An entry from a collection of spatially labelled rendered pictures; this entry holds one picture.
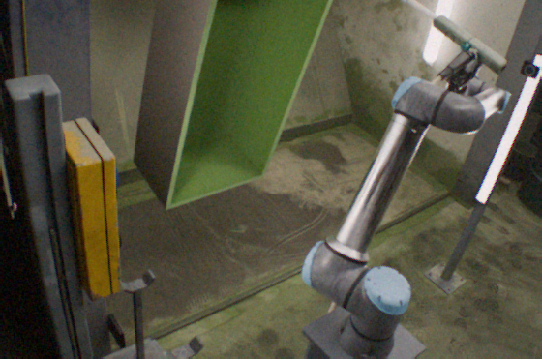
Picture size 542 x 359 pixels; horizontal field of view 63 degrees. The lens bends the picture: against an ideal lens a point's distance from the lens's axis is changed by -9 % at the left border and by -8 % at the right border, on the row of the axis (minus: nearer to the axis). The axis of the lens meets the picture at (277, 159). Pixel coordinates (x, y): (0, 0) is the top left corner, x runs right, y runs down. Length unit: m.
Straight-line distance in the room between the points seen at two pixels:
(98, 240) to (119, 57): 2.48
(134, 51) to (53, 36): 2.07
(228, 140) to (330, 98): 1.52
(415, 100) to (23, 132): 1.11
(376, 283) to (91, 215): 0.97
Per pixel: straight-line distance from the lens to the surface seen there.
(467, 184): 3.66
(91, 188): 0.64
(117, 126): 3.04
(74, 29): 1.12
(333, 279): 1.48
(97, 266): 0.74
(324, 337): 1.62
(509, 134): 2.47
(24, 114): 0.60
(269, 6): 2.31
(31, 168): 0.63
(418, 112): 1.44
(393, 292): 1.45
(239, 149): 2.67
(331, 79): 4.06
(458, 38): 1.77
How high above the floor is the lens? 1.89
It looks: 32 degrees down
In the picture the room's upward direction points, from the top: 11 degrees clockwise
